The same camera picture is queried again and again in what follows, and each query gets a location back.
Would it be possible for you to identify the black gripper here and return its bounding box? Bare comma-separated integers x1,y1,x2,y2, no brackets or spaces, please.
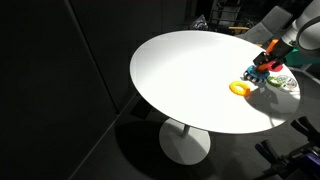
252,35,297,69

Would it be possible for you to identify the orange post with checkered base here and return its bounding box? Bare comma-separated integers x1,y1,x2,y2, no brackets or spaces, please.
242,38,280,85

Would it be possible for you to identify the grey folded chair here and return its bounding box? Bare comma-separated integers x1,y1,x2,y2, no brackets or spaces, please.
245,5,294,45

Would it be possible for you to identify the black metal rack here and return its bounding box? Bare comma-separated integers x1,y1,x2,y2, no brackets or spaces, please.
209,0,255,34

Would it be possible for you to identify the purple black clamp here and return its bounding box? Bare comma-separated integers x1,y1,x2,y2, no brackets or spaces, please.
254,139,288,168
290,115,320,148

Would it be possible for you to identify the red ridged ring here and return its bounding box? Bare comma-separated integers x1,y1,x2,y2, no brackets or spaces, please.
267,60,285,73

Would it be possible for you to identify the light green toothed ring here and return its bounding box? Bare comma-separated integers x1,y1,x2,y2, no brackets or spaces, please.
265,75,283,87

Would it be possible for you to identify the teal wrist camera box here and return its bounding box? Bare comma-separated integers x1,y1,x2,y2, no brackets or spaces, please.
285,47,320,68

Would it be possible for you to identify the yellow orange bumpy ring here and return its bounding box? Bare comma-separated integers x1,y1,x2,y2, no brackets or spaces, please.
228,80,252,98

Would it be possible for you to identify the white table pedestal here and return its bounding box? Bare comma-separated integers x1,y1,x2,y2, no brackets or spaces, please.
158,117,212,166

